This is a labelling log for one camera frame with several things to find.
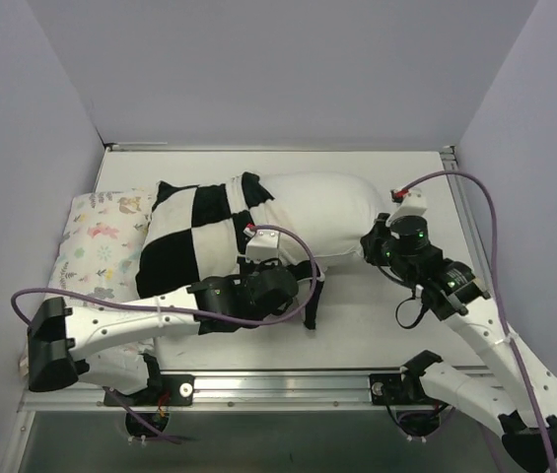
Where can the animal print pillow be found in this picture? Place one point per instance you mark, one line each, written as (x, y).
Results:
(99, 257)

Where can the aluminium right frame rail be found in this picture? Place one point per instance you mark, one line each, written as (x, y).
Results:
(464, 186)

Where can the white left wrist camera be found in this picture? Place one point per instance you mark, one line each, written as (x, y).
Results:
(262, 244)

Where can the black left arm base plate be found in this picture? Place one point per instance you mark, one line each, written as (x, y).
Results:
(167, 390)

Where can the aluminium back frame rail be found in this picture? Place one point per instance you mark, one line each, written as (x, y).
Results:
(166, 147)

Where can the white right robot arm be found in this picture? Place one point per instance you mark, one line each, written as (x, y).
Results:
(523, 411)

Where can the aluminium frame rail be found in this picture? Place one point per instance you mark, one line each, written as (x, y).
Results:
(166, 147)
(272, 391)
(464, 186)

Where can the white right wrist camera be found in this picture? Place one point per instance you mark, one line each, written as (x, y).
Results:
(409, 202)

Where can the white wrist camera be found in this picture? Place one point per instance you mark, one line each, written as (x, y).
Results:
(262, 244)
(409, 202)

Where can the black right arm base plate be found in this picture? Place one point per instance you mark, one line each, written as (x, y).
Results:
(387, 388)

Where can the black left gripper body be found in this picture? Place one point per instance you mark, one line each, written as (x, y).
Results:
(305, 271)

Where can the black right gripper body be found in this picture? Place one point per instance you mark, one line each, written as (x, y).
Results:
(372, 241)

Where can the black white checkered pillowcase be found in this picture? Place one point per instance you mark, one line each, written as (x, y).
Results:
(197, 231)

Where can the white pillow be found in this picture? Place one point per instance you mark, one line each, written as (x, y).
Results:
(329, 211)

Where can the aluminium front frame rail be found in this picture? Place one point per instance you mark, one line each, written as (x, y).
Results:
(272, 391)

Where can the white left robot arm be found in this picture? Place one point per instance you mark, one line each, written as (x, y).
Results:
(90, 344)

